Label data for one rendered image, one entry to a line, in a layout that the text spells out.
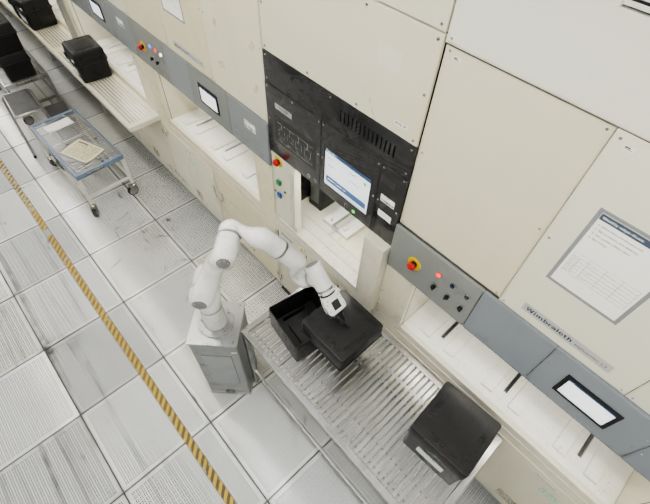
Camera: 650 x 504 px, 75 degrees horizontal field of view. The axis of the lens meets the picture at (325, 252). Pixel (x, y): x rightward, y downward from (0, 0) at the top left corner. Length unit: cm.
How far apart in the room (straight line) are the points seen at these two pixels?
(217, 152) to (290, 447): 208
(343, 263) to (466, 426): 108
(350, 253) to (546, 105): 158
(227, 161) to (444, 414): 217
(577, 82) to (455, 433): 143
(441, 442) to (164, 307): 230
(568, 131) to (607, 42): 22
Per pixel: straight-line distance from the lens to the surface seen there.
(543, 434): 235
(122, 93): 418
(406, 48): 145
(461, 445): 203
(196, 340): 244
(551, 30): 120
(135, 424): 320
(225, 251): 176
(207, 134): 344
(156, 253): 384
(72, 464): 328
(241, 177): 304
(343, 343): 204
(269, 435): 299
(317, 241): 260
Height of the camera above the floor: 289
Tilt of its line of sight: 53 degrees down
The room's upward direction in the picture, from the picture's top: 3 degrees clockwise
